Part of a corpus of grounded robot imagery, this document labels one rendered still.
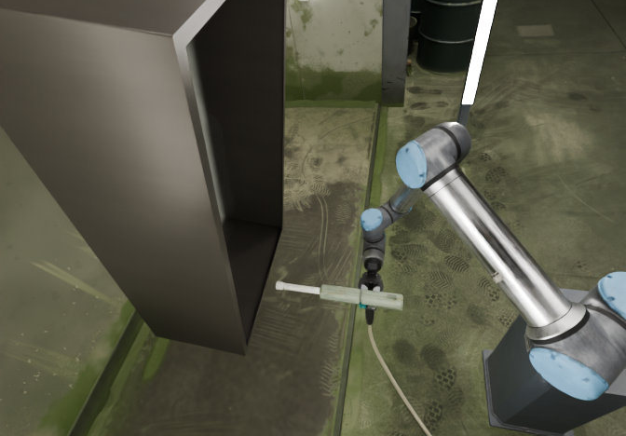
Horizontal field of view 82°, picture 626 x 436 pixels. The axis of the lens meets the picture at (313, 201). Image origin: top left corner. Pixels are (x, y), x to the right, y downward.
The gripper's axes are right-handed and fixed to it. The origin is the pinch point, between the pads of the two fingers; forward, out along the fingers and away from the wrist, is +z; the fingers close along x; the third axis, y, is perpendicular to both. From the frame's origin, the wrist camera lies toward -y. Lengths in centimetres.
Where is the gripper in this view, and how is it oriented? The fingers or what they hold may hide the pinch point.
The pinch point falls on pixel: (369, 304)
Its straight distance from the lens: 143.2
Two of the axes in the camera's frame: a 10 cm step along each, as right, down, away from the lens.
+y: 0.7, 7.2, 6.9
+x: -9.8, -0.8, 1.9
